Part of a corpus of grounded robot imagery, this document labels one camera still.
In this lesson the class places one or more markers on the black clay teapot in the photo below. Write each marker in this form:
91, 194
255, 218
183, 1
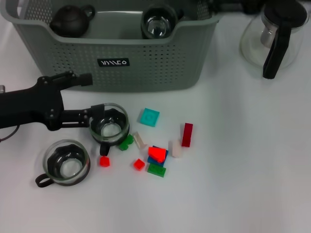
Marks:
70, 21

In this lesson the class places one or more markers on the translucent white building brick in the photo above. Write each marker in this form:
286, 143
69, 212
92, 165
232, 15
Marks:
141, 142

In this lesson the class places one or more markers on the red sloped building brick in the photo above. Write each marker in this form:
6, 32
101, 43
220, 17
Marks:
157, 153

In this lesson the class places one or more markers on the pale pink building brick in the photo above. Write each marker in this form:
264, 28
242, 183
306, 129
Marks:
175, 149

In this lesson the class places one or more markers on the dark red long brick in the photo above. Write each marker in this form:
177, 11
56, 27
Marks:
187, 136

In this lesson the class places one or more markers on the teal square building brick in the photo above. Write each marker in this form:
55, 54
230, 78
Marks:
150, 117

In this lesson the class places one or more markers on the green flat building brick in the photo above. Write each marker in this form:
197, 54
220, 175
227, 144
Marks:
156, 170

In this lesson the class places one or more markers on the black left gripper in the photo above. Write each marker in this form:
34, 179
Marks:
29, 106

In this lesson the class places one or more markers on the grey-green perforated storage bin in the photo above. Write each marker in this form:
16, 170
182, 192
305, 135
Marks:
158, 63

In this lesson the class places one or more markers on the blue building brick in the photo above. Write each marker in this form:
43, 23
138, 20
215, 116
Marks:
151, 160

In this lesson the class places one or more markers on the green notched building brick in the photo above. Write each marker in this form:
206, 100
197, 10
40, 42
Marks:
126, 144

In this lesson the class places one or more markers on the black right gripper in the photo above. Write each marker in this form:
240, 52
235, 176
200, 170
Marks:
252, 6

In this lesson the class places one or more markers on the small red building brick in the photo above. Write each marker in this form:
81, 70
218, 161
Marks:
105, 161
139, 164

